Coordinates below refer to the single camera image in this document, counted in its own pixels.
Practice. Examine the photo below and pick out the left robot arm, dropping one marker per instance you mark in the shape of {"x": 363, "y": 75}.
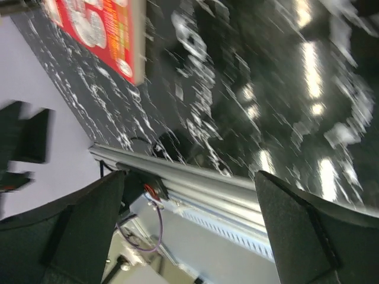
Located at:
{"x": 22, "y": 140}

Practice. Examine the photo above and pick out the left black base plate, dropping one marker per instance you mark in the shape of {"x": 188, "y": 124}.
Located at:
{"x": 151, "y": 183}

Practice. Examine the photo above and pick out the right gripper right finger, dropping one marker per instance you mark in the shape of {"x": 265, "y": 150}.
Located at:
{"x": 314, "y": 240}

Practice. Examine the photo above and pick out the red puzzle book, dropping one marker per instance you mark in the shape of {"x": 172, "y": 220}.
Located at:
{"x": 112, "y": 30}

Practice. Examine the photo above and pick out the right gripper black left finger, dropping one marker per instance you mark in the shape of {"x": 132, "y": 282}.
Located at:
{"x": 64, "y": 241}

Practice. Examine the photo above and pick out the aluminium mounting rail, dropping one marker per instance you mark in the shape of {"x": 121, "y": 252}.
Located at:
{"x": 233, "y": 198}

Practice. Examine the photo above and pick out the white slotted cable duct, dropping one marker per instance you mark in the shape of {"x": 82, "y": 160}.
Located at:
{"x": 250, "y": 240}

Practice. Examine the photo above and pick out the black marble pattern mat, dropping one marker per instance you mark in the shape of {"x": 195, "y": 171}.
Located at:
{"x": 288, "y": 87}

